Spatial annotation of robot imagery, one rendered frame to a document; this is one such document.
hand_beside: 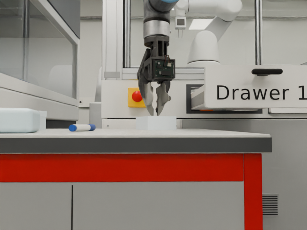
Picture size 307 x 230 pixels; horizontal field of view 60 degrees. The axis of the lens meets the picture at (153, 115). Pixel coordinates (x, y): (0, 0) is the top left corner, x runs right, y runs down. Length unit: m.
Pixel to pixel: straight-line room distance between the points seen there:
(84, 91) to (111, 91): 3.35
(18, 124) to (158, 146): 0.24
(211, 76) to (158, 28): 0.20
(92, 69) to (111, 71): 3.37
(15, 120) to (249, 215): 0.41
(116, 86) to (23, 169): 0.63
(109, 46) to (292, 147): 0.80
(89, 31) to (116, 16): 3.49
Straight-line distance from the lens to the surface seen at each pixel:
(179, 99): 1.02
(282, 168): 1.14
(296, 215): 1.21
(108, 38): 1.07
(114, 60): 1.05
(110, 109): 1.02
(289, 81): 0.77
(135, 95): 0.94
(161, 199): 0.44
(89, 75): 4.40
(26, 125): 0.50
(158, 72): 0.71
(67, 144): 0.43
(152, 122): 0.72
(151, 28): 0.76
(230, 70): 0.72
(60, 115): 1.63
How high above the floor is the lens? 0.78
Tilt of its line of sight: 2 degrees up
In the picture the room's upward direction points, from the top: straight up
